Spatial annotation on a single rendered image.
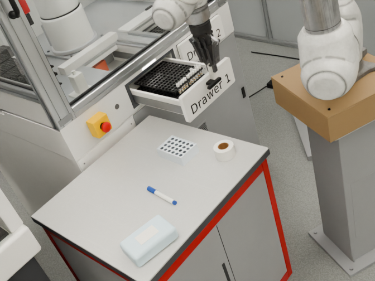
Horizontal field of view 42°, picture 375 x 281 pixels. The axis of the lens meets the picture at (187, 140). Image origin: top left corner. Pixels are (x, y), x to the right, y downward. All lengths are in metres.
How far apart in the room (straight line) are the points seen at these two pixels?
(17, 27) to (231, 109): 1.21
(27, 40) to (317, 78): 0.91
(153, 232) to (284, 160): 1.47
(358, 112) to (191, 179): 0.58
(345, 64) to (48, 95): 0.96
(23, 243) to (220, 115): 1.24
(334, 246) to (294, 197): 0.38
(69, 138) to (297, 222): 1.18
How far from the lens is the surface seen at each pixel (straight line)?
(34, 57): 1.69
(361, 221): 2.11
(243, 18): 4.07
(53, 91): 1.74
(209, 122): 2.35
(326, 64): 1.40
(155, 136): 1.87
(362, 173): 1.94
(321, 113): 1.59
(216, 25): 2.26
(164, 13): 1.46
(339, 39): 1.41
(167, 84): 1.89
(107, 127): 1.81
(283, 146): 2.87
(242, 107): 2.54
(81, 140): 1.85
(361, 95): 1.65
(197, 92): 1.77
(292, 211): 2.49
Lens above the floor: 1.79
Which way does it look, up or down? 35 degrees down
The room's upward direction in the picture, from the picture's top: 19 degrees counter-clockwise
